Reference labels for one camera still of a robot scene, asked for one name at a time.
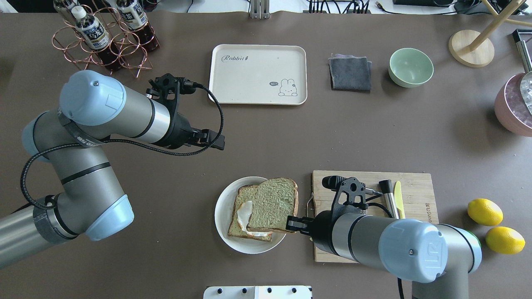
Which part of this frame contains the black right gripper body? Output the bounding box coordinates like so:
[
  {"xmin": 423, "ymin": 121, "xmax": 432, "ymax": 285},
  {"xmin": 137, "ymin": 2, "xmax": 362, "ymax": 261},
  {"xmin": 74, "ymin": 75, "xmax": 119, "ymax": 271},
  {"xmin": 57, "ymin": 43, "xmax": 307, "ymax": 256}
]
[{"xmin": 298, "ymin": 210, "xmax": 333, "ymax": 250}]

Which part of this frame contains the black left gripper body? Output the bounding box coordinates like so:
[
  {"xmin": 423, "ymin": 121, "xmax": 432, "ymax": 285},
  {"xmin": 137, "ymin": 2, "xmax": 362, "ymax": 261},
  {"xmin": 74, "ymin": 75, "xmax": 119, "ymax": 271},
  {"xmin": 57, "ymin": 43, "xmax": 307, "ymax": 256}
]
[{"xmin": 165, "ymin": 110, "xmax": 207, "ymax": 149}]

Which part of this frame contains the bread slice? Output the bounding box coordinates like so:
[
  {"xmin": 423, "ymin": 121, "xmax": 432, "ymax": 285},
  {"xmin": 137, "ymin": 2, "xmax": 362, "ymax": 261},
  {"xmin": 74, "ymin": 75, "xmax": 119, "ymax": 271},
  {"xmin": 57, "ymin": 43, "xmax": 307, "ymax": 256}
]
[
  {"xmin": 227, "ymin": 185, "xmax": 272, "ymax": 242},
  {"xmin": 246, "ymin": 178, "xmax": 299, "ymax": 233}
]

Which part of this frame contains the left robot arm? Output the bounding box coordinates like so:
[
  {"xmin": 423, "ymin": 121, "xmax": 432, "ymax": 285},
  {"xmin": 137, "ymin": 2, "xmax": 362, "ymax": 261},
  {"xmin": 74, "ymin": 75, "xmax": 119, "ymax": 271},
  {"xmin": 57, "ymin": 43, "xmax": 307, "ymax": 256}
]
[{"xmin": 1, "ymin": 70, "xmax": 225, "ymax": 267}]

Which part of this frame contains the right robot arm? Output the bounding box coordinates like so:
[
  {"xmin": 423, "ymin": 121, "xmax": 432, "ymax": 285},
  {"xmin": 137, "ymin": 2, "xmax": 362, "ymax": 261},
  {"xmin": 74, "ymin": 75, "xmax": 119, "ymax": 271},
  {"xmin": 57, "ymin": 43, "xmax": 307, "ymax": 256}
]
[{"xmin": 286, "ymin": 211, "xmax": 482, "ymax": 299}]

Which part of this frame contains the cream rabbit tray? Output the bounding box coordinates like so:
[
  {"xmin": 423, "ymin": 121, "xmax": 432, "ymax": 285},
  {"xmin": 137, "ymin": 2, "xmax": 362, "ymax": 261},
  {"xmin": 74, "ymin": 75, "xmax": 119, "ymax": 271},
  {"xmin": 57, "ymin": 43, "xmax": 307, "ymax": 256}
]
[{"xmin": 209, "ymin": 44, "xmax": 308, "ymax": 105}]

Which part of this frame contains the fried egg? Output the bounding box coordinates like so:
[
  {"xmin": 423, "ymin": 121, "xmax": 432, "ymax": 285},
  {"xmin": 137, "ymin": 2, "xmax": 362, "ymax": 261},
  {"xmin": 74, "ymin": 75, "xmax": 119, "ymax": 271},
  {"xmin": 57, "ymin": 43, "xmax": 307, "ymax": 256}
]
[{"xmin": 237, "ymin": 201, "xmax": 272, "ymax": 237}]

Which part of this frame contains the white plate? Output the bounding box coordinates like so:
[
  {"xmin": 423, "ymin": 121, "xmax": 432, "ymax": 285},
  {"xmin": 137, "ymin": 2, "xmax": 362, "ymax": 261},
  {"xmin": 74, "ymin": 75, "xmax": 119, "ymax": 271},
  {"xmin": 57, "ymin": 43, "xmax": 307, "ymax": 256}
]
[{"xmin": 214, "ymin": 176, "xmax": 286, "ymax": 254}]

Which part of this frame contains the steel cylinder muddler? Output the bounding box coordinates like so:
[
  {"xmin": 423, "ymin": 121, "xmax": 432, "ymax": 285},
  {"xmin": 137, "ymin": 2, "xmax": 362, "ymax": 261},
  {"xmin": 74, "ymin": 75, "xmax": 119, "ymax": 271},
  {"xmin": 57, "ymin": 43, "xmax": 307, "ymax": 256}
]
[{"xmin": 379, "ymin": 179, "xmax": 400, "ymax": 219}]

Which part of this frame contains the yellow plastic knife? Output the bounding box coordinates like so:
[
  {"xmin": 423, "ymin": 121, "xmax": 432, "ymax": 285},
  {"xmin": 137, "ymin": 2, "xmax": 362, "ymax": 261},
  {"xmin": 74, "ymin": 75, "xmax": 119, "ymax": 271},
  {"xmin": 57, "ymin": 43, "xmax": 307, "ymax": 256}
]
[{"xmin": 394, "ymin": 181, "xmax": 406, "ymax": 219}]

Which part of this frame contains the wooden cutting board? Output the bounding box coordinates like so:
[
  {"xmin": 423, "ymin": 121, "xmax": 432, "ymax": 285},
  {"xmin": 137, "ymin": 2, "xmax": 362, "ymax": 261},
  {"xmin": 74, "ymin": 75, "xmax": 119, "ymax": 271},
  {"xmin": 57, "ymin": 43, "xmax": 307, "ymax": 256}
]
[{"xmin": 312, "ymin": 170, "xmax": 439, "ymax": 263}]

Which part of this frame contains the tea bottle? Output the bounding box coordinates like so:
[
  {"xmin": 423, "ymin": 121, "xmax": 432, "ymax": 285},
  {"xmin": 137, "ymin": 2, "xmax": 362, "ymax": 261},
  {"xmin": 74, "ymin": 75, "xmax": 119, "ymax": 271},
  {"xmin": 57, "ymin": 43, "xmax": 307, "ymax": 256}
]
[
  {"xmin": 71, "ymin": 5, "xmax": 122, "ymax": 71},
  {"xmin": 116, "ymin": 0, "xmax": 160, "ymax": 52}
]

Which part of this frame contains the grey folded cloth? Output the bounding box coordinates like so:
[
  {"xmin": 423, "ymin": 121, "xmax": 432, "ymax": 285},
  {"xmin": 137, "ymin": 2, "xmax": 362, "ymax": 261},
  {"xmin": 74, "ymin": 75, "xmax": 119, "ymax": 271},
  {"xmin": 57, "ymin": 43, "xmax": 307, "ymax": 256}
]
[{"xmin": 328, "ymin": 54, "xmax": 372, "ymax": 92}]

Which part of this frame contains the green lime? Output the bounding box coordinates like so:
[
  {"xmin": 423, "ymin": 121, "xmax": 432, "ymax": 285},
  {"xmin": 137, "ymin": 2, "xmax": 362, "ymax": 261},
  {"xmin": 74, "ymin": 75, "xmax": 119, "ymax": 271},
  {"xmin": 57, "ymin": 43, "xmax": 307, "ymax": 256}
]
[{"xmin": 465, "ymin": 230, "xmax": 481, "ymax": 248}]

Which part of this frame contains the yellow lemon near lime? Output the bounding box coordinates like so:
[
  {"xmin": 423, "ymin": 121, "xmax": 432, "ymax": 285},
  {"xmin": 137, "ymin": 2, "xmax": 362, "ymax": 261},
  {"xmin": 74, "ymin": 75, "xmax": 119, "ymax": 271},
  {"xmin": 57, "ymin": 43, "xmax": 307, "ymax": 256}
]
[{"xmin": 467, "ymin": 198, "xmax": 504, "ymax": 226}]

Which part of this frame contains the green bowl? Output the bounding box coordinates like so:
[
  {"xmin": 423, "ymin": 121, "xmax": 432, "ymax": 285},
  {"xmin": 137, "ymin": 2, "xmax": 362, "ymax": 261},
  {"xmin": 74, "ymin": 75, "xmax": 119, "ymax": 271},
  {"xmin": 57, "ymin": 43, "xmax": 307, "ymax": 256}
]
[{"xmin": 388, "ymin": 48, "xmax": 434, "ymax": 88}]

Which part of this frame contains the yellow lemon outer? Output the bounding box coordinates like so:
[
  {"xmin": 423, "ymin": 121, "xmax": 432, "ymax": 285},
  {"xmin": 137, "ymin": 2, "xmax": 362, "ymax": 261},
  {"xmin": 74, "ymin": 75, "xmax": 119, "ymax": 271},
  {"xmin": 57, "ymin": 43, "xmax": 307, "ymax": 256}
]
[{"xmin": 485, "ymin": 226, "xmax": 526, "ymax": 254}]

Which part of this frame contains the pink bowl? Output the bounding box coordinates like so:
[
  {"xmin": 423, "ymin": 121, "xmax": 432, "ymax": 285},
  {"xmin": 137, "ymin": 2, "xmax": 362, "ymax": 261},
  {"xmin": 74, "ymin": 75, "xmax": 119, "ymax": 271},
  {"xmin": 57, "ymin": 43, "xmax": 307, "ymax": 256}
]
[{"xmin": 495, "ymin": 73, "xmax": 532, "ymax": 137}]

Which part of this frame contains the wooden mug tree stand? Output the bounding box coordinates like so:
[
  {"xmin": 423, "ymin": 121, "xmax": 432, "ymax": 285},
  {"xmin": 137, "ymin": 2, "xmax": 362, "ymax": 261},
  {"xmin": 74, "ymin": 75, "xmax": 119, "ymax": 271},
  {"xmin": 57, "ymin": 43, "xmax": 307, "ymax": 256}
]
[{"xmin": 448, "ymin": 0, "xmax": 532, "ymax": 68}]

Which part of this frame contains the metal ice scoop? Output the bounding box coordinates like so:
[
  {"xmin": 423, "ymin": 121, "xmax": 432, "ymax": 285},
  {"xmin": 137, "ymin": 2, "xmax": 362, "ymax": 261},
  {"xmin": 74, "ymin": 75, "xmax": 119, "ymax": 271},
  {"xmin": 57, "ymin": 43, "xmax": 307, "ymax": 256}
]
[{"xmin": 512, "ymin": 29, "xmax": 532, "ymax": 114}]

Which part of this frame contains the clear ice cube pile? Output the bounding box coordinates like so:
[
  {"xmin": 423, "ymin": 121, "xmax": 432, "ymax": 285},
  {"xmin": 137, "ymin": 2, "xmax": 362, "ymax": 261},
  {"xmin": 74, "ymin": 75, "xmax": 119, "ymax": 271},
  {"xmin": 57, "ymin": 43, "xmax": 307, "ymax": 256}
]
[{"xmin": 520, "ymin": 78, "xmax": 532, "ymax": 104}]

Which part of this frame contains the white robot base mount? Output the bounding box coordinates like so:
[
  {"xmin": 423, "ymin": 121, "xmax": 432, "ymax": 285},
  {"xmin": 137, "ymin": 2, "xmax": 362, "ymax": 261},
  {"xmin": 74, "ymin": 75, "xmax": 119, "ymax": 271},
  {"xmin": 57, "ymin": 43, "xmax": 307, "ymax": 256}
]
[{"xmin": 203, "ymin": 285, "xmax": 313, "ymax": 299}]

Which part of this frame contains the copper wire bottle rack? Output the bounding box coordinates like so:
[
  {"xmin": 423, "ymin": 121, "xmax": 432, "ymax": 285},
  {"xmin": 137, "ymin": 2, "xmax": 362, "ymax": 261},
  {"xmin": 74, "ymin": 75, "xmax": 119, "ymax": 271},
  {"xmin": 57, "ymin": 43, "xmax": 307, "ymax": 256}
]
[{"xmin": 52, "ymin": 0, "xmax": 159, "ymax": 78}]

